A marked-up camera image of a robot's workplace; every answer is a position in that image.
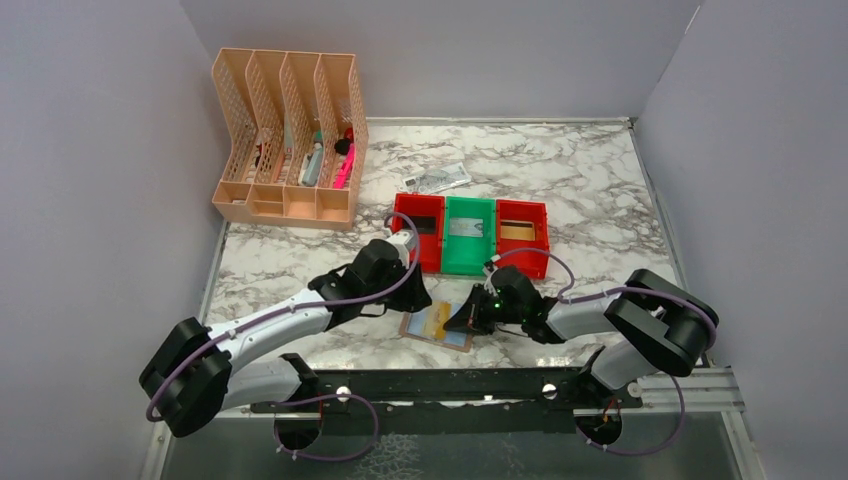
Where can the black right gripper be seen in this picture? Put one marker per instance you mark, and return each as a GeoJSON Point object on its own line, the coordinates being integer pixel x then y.
{"type": "Point", "coordinates": [478, 315]}

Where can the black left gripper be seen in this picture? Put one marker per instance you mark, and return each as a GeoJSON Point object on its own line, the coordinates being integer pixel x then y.
{"type": "Point", "coordinates": [411, 291]}

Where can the tan leather card holder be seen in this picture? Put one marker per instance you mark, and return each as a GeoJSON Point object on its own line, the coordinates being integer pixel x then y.
{"type": "Point", "coordinates": [457, 341]}

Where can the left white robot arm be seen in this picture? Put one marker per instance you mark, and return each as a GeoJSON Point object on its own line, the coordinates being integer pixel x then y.
{"type": "Point", "coordinates": [252, 338]}

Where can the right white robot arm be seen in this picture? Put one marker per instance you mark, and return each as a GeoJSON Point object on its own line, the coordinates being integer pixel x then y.
{"type": "Point", "coordinates": [664, 328]}

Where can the black card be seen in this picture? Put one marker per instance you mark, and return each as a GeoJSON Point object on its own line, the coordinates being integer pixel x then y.
{"type": "Point", "coordinates": [425, 224]}

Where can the silver VIP card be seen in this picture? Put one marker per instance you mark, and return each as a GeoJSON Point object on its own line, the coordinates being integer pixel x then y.
{"type": "Point", "coordinates": [467, 227]}

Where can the gold card with stripe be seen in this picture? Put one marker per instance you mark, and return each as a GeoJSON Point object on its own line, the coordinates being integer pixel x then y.
{"type": "Point", "coordinates": [517, 231]}

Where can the left red plastic bin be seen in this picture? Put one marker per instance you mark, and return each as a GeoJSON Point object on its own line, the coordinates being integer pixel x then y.
{"type": "Point", "coordinates": [431, 245]}

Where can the red plastic bin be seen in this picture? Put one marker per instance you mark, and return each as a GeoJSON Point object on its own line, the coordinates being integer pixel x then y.
{"type": "Point", "coordinates": [528, 257]}
{"type": "Point", "coordinates": [431, 245]}

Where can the green plastic bin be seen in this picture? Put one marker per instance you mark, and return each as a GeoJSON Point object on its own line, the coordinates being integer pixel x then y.
{"type": "Point", "coordinates": [463, 255]}

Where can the right red plastic bin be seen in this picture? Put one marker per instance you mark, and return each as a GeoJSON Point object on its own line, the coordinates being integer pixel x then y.
{"type": "Point", "coordinates": [528, 257]}

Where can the clear protractor ruler packet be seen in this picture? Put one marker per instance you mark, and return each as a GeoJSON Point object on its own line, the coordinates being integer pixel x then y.
{"type": "Point", "coordinates": [437, 179]}

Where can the pink highlighter pen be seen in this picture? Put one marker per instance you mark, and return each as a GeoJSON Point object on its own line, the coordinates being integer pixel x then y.
{"type": "Point", "coordinates": [346, 168]}

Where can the grey green marker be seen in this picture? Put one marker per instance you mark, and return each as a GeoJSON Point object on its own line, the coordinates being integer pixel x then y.
{"type": "Point", "coordinates": [312, 163]}

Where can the black binder clip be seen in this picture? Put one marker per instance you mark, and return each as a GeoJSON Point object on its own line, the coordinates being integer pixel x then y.
{"type": "Point", "coordinates": [345, 143]}

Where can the peach plastic file organizer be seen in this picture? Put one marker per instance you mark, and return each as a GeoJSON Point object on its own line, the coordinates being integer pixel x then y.
{"type": "Point", "coordinates": [274, 102]}

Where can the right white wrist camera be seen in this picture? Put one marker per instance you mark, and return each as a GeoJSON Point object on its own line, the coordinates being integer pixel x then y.
{"type": "Point", "coordinates": [496, 278]}

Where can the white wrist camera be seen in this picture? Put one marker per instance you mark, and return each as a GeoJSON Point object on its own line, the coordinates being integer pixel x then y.
{"type": "Point", "coordinates": [496, 278]}
{"type": "Point", "coordinates": [405, 243]}

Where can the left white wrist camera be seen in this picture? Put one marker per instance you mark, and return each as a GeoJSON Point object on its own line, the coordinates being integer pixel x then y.
{"type": "Point", "coordinates": [405, 243]}

